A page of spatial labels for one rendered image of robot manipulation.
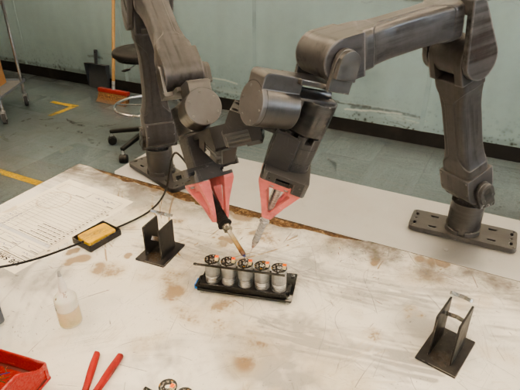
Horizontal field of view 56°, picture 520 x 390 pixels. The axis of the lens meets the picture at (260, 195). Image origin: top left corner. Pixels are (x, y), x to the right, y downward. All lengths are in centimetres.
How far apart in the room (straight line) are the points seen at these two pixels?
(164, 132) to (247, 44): 257
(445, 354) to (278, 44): 297
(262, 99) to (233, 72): 318
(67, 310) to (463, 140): 69
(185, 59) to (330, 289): 46
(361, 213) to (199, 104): 47
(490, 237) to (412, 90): 234
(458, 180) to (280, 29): 270
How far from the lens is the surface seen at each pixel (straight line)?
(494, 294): 93
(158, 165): 119
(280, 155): 67
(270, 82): 61
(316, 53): 64
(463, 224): 102
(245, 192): 113
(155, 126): 113
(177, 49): 87
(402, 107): 337
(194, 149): 81
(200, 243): 96
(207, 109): 76
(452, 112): 88
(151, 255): 94
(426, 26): 75
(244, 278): 81
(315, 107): 65
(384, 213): 108
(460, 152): 92
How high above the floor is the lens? 130
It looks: 29 degrees down
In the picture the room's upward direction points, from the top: straight up
